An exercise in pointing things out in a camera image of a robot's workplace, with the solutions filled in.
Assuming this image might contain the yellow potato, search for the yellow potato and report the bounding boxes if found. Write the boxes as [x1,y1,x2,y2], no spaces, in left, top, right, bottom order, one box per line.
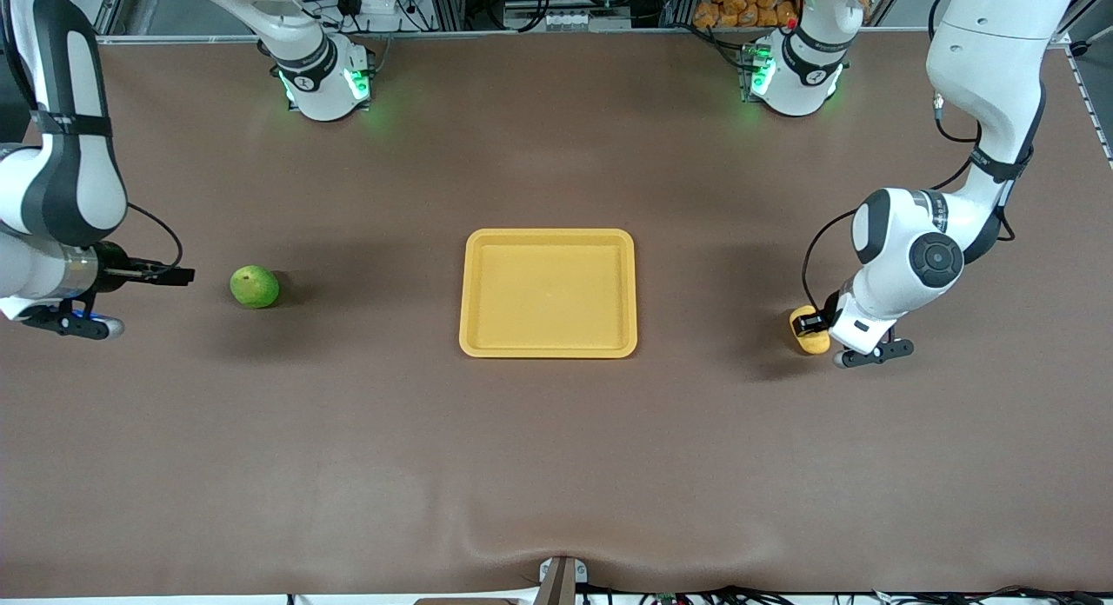
[789,306,832,356]

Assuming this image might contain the green apple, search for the green apple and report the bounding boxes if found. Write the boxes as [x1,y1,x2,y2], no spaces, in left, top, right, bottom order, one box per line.
[230,265,281,309]

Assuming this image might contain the yellow plastic tray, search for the yellow plastic tray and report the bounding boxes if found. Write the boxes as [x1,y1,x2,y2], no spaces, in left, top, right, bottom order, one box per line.
[458,228,639,360]

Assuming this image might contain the brown table mat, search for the brown table mat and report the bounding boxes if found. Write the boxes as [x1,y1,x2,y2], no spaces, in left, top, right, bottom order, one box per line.
[0,31,1113,599]

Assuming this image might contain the white power strip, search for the white power strip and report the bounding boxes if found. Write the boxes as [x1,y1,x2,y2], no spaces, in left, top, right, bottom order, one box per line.
[342,0,411,25]

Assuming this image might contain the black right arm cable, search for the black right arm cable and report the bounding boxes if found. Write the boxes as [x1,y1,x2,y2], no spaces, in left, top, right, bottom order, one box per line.
[126,203,184,269]

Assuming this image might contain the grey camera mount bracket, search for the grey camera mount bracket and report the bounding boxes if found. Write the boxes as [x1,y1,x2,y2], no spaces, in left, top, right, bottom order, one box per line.
[537,555,590,605]

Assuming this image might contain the aluminium frame rail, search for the aluminium frame rail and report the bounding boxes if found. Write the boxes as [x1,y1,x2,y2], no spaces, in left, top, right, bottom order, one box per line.
[87,0,1113,51]

